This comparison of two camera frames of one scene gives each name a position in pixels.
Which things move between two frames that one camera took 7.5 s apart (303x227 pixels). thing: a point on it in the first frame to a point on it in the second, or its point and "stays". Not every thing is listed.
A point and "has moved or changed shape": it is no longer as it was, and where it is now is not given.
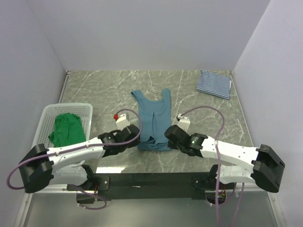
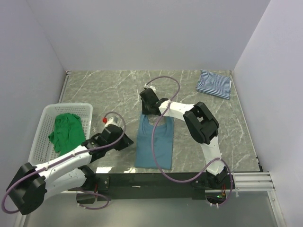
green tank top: [68, 129] stays
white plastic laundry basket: [47, 122] stays
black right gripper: [171, 145] to [145, 112]
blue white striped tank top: [212, 83] stays
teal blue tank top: [155, 115] has moved or changed shape
